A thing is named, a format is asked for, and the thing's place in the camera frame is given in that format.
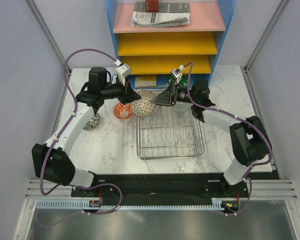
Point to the grey manual booklet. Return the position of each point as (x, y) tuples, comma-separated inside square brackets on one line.
[(169, 14)]

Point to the brown wooden block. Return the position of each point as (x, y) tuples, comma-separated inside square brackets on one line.
[(153, 5)]

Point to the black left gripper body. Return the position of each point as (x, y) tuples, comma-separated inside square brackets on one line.
[(119, 91)]

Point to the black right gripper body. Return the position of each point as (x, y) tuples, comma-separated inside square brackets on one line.
[(179, 94)]

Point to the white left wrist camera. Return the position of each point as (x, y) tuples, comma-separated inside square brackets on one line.
[(122, 70)]

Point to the blue shelf unit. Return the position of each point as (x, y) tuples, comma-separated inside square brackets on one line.
[(156, 51)]

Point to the white slotted cable duct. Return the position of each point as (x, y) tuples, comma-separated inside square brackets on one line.
[(96, 205)]

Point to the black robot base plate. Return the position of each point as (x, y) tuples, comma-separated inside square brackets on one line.
[(162, 189)]

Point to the pale green glass bowl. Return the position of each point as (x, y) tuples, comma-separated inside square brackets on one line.
[(181, 107)]

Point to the brown dotted pattern bowl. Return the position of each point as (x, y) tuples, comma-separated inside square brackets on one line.
[(143, 107)]

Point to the orange floral white bowl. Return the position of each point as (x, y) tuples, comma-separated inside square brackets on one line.
[(123, 111)]

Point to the green book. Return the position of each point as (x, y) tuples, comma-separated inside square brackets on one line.
[(183, 82)]

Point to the stainless wire dish rack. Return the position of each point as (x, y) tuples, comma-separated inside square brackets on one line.
[(168, 133)]

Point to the yellow illustrated book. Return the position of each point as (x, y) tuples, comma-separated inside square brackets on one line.
[(141, 81)]

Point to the dark grey bottom bowl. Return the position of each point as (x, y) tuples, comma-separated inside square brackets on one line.
[(92, 123)]

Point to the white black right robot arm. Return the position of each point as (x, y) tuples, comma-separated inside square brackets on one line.
[(249, 140)]

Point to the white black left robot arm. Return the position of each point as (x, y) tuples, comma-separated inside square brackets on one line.
[(51, 160)]

